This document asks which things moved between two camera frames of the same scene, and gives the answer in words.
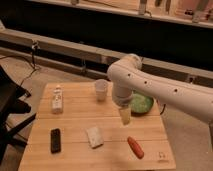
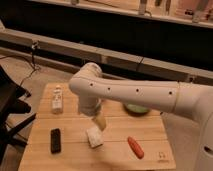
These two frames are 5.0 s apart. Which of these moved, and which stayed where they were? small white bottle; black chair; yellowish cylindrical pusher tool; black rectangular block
Moved: yellowish cylindrical pusher tool
Stayed: black rectangular block; small white bottle; black chair
